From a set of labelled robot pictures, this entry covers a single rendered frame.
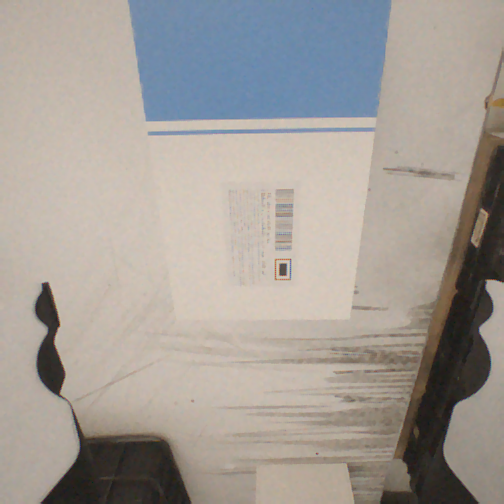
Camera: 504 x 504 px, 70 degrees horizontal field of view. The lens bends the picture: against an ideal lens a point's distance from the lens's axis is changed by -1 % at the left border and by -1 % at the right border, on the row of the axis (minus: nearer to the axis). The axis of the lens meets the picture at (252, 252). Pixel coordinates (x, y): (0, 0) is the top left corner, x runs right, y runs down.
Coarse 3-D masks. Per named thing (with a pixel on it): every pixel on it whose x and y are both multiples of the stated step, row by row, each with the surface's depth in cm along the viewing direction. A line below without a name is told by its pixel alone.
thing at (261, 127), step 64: (128, 0) 16; (192, 0) 16; (256, 0) 16; (320, 0) 16; (384, 0) 16; (192, 64) 18; (256, 64) 18; (320, 64) 18; (192, 128) 19; (256, 128) 19; (320, 128) 19; (192, 192) 21; (256, 192) 21; (320, 192) 21; (192, 256) 23; (256, 256) 23; (320, 256) 23
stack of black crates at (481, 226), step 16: (496, 160) 81; (496, 176) 82; (496, 192) 81; (480, 208) 87; (496, 208) 82; (480, 224) 87; (496, 224) 80; (480, 240) 87; (496, 240) 80; (464, 256) 94; (480, 256) 88; (496, 256) 81; (464, 272) 96; (480, 272) 86; (496, 272) 82; (464, 288) 96
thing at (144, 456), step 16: (96, 448) 44; (112, 448) 45; (128, 448) 45; (144, 448) 44; (160, 448) 45; (96, 464) 43; (112, 464) 43; (128, 464) 43; (144, 464) 43; (160, 464) 44; (176, 464) 47; (112, 480) 41; (128, 480) 41; (144, 480) 41; (160, 480) 43; (176, 480) 49; (112, 496) 40; (128, 496) 39; (144, 496) 40; (160, 496) 42; (176, 496) 48
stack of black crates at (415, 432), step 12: (432, 396) 119; (420, 408) 123; (432, 408) 115; (420, 420) 124; (432, 420) 112; (420, 432) 122; (432, 432) 113; (408, 444) 133; (420, 444) 124; (432, 444) 114; (408, 456) 134; (420, 456) 121; (432, 456) 114; (408, 468) 132; (420, 468) 121; (420, 480) 123; (420, 492) 123
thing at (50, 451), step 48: (48, 288) 11; (0, 336) 9; (48, 336) 9; (0, 384) 7; (48, 384) 8; (0, 432) 6; (48, 432) 6; (0, 480) 6; (48, 480) 6; (96, 480) 7
